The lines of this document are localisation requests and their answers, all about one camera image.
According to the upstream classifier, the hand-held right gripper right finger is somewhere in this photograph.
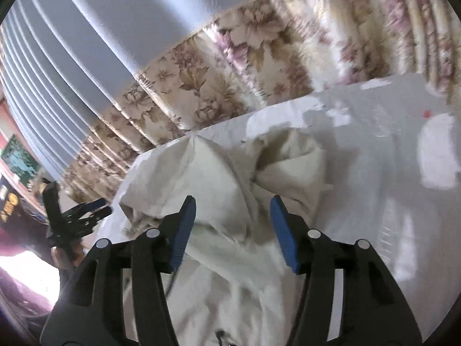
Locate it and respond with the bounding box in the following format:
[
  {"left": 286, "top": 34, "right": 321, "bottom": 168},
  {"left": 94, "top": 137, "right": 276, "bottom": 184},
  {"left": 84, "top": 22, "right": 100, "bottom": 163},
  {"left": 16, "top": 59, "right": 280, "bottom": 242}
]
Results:
[{"left": 270, "top": 195, "right": 422, "bottom": 346}]

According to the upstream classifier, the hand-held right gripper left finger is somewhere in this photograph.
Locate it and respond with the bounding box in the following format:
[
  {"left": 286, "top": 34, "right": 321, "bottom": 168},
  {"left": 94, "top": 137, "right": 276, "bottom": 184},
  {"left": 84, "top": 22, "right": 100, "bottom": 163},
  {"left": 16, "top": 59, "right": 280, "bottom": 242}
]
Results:
[{"left": 41, "top": 195, "right": 197, "bottom": 346}]

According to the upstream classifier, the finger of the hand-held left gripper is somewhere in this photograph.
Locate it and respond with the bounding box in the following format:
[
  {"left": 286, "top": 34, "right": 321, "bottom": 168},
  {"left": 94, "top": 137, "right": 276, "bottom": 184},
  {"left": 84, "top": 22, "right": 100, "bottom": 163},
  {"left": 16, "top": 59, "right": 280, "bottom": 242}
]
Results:
[
  {"left": 70, "top": 198, "right": 107, "bottom": 215},
  {"left": 75, "top": 206, "right": 113, "bottom": 228}
]

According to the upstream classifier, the cream large garment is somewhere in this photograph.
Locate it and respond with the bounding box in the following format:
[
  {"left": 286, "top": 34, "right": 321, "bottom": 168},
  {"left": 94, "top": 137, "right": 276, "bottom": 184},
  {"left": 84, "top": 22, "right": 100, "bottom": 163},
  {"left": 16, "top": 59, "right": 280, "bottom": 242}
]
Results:
[{"left": 119, "top": 128, "right": 334, "bottom": 346}]

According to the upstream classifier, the dark printed object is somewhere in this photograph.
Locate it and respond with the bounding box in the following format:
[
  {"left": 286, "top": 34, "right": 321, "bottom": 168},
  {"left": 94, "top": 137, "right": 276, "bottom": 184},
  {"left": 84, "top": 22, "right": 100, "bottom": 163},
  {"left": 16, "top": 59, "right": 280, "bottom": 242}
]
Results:
[{"left": 0, "top": 173, "right": 49, "bottom": 233}]

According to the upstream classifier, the grey printed bed sheet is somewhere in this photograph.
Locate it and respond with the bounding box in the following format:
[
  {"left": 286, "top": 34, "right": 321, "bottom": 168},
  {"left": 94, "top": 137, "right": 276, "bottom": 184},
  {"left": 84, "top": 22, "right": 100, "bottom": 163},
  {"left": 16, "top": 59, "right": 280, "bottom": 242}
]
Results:
[{"left": 95, "top": 74, "right": 461, "bottom": 346}]

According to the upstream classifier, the floral curtain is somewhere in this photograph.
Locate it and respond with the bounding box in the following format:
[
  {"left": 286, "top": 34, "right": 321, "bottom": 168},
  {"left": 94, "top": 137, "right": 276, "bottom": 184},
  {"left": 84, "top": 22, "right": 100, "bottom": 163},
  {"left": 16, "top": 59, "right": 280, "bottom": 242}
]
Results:
[{"left": 59, "top": 0, "right": 461, "bottom": 204}]

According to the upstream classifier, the green wall poster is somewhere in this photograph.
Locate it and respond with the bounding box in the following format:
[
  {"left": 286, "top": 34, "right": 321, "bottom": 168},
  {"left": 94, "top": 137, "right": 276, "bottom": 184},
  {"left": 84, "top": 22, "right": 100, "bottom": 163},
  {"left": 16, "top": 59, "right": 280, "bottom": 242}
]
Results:
[{"left": 0, "top": 133, "right": 41, "bottom": 188}]

